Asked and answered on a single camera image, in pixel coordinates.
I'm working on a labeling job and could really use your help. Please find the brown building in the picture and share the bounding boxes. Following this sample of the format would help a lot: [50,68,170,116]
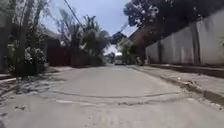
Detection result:
[129,25,162,64]

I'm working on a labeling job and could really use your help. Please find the green bush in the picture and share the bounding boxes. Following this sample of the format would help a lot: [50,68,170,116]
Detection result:
[117,37,135,65]

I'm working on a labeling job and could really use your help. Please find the vehicle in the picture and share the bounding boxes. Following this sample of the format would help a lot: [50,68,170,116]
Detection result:
[114,59,125,66]

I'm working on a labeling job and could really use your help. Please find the palm trees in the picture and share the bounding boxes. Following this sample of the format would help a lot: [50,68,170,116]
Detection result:
[55,8,112,66]

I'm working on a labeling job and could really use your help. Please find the red-brown fence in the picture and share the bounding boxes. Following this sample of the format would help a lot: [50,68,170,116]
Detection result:
[45,45,103,68]

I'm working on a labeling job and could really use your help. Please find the grey concrete wall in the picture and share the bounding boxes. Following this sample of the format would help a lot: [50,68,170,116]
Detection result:
[144,8,224,67]

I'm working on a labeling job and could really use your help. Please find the raised concrete pavement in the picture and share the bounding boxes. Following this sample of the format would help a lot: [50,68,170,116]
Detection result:
[128,64,224,107]

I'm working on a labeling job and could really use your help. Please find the dark trees over wall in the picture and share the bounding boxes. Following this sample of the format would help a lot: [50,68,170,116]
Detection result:
[123,0,224,38]

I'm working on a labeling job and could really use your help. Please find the trees and bushes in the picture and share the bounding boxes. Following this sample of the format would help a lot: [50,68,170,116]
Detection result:
[0,0,52,78]

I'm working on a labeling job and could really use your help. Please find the overhead wires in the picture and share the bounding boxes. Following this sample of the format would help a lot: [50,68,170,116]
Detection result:
[63,0,132,38]

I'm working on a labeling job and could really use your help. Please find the grey concrete road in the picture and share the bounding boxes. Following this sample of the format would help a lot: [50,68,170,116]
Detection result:
[0,64,224,128]

